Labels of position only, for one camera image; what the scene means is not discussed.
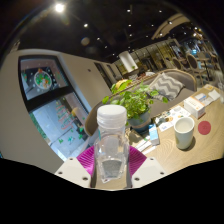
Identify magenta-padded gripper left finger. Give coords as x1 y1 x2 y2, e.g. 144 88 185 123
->
54 145 98 189

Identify white mug with green handle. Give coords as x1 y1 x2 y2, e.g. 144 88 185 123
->
173 116 196 151

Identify person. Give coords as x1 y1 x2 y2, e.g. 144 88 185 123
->
114 79 130 90
137 69 156 79

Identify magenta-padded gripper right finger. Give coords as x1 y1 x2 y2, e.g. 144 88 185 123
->
127 145 167 190

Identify green potted plant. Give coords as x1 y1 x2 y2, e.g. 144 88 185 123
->
101 79 170 133

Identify window with festive decals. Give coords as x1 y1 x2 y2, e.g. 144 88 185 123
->
18 54 98 152

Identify yellow card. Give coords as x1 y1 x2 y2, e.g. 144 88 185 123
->
203 83 216 92

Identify grey white chevron cushion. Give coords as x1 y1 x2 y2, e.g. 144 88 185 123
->
148 72 185 102

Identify white ointment tube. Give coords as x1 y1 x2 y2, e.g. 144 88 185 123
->
135 138 155 152

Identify small blue white box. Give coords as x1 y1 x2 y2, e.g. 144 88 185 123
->
147 123 161 146

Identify white round pillar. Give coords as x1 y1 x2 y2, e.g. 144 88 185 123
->
118 50 139 73

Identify flat round red coaster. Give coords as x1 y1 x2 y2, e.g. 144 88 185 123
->
197 120 212 136

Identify illustrated paper pamphlet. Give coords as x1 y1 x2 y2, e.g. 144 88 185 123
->
154 105 192 133

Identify clear bottle with white cap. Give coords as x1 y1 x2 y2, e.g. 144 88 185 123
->
93 104 130 184

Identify white paper napkin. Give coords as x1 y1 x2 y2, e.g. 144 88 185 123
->
207 88 222 101

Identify white orange box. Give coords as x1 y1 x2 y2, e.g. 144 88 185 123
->
183 95 207 120

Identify grey curved sofa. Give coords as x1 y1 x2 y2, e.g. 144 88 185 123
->
83 68 198 136

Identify group of ceiling lights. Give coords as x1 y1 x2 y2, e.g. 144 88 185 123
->
53 2 201 44

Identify group of dining chairs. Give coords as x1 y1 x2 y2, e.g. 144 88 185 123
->
171 49 221 82

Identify blue white booklet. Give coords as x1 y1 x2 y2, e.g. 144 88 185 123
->
193 92 209 103

